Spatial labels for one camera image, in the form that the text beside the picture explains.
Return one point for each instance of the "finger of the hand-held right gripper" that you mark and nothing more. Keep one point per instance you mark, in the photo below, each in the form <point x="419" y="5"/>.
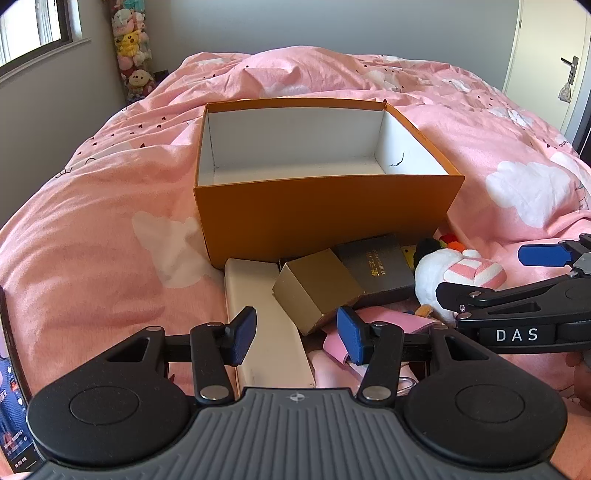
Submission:
<point x="498" y="302"/>
<point x="545" y="255"/>

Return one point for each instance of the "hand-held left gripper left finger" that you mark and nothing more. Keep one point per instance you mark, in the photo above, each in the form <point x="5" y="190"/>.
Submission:
<point x="244" y="334"/>

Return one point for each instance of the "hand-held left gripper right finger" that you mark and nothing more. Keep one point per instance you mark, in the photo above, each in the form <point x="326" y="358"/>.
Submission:
<point x="351" y="334"/>

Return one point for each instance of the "long white box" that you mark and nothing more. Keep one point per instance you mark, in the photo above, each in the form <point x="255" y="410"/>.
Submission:
<point x="268" y="341"/>

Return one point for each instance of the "pink fabric pouch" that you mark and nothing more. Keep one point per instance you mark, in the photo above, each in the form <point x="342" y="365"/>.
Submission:
<point x="397" y="318"/>

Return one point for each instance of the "gold cardboard box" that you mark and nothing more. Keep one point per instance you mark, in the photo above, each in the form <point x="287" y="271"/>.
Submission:
<point x="318" y="295"/>

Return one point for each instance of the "orange cardboard box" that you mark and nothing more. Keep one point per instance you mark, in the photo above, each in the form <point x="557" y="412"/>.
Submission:
<point x="323" y="217"/>

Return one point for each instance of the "person's right hand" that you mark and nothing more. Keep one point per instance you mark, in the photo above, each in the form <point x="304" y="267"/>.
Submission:
<point x="584" y="383"/>

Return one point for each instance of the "white and pink plush toy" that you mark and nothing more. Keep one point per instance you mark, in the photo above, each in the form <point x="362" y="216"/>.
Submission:
<point x="438" y="277"/>

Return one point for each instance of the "dark grey box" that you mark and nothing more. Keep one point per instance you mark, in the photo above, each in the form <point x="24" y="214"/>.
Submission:
<point x="383" y="267"/>

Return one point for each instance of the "small patterned hanging pouch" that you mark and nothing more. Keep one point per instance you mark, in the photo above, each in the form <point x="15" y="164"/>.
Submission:
<point x="565" y="93"/>

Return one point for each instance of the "pink printed blanket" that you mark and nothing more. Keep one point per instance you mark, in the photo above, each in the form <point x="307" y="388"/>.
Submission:
<point x="115" y="207"/>

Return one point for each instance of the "white door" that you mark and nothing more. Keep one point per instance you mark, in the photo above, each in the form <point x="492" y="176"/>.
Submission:
<point x="545" y="37"/>

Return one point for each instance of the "dark-framed screen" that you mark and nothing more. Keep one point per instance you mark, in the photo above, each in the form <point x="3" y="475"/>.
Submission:
<point x="11" y="406"/>

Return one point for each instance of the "small black object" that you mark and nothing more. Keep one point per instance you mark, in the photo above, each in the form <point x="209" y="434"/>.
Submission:
<point x="161" y="77"/>

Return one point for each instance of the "stack of plush toys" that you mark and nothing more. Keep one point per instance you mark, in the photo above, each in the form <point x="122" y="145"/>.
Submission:
<point x="131" y="50"/>

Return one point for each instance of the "window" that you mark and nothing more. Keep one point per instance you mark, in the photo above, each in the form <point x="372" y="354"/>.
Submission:
<point x="32" y="27"/>

